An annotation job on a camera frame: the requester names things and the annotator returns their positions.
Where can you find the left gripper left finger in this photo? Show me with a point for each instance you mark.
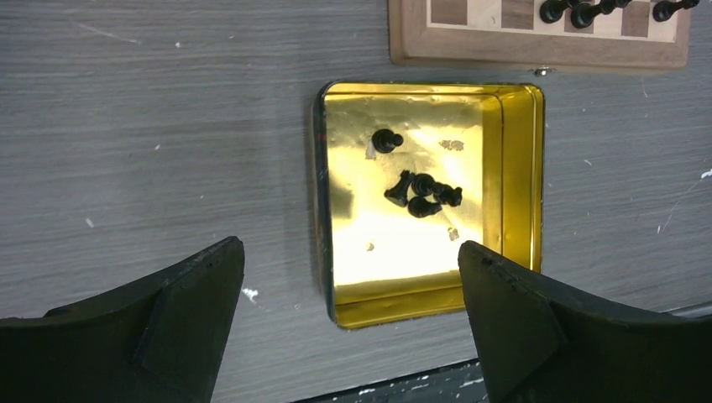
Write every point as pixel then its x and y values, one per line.
pixel 160 338

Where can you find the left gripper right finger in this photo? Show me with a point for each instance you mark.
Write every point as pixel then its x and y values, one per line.
pixel 541 340

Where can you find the gold metal tray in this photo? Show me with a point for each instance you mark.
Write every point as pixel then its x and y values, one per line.
pixel 377 263

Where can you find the wooden chess board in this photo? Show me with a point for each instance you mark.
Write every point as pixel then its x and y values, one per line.
pixel 510 34

